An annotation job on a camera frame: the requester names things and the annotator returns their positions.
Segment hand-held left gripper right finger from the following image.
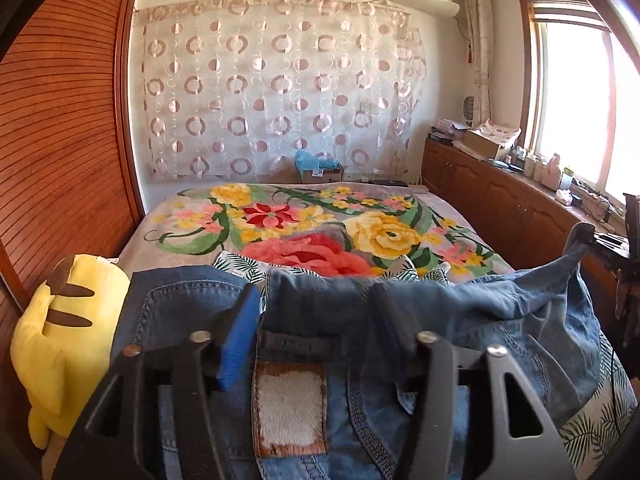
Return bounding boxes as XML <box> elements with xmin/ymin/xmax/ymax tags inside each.
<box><xmin>375</xmin><ymin>286</ymin><xmax>576</xmax><ymax>480</ymax></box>

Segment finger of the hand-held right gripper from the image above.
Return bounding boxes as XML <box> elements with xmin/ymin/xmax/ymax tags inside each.
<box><xmin>592</xmin><ymin>232</ymin><xmax>628</xmax><ymax>256</ymax></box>

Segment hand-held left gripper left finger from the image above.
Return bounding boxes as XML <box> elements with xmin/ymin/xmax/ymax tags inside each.
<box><xmin>54</xmin><ymin>285</ymin><xmax>262</xmax><ymax>480</ymax></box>

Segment blue denim pants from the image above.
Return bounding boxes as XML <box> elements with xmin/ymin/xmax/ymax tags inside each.
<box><xmin>111</xmin><ymin>222</ymin><xmax>603</xmax><ymax>480</ymax></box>

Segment wooden low cabinet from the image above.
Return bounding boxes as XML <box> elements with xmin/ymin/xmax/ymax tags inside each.
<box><xmin>422</xmin><ymin>137</ymin><xmax>626</xmax><ymax>311</ymax></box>

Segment wooden framed window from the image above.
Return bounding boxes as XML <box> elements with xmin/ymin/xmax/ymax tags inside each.
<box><xmin>517</xmin><ymin>0</ymin><xmax>640</xmax><ymax>201</ymax></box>

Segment floral blanket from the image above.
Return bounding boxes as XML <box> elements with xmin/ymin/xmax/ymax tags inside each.
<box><xmin>119</xmin><ymin>182</ymin><xmax>516</xmax><ymax>281</ymax></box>

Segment open cardboard box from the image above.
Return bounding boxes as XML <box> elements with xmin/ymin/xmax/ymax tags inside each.
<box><xmin>462</xmin><ymin>120</ymin><xmax>522</xmax><ymax>161</ymax></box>

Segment leaf print bed sheet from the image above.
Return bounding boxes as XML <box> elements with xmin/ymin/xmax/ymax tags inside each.
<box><xmin>212</xmin><ymin>250</ymin><xmax>640</xmax><ymax>473</ymax></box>

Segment yellow plush toy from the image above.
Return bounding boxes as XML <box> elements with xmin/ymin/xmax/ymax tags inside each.
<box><xmin>11</xmin><ymin>255</ymin><xmax>132</xmax><ymax>451</ymax></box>

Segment small cardboard box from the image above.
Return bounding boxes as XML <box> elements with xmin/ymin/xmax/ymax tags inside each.
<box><xmin>300</xmin><ymin>165</ymin><xmax>346</xmax><ymax>184</ymax></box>

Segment pale window curtain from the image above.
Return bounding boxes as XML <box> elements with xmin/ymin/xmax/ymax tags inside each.
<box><xmin>460</xmin><ymin>0</ymin><xmax>496</xmax><ymax>126</ymax></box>

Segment sheer circle pattern curtain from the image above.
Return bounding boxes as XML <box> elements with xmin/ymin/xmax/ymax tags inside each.
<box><xmin>134</xmin><ymin>0</ymin><xmax>428</xmax><ymax>183</ymax></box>

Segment wooden slatted wardrobe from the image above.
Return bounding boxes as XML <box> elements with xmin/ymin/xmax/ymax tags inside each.
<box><xmin>0</xmin><ymin>0</ymin><xmax>146</xmax><ymax>341</ymax></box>

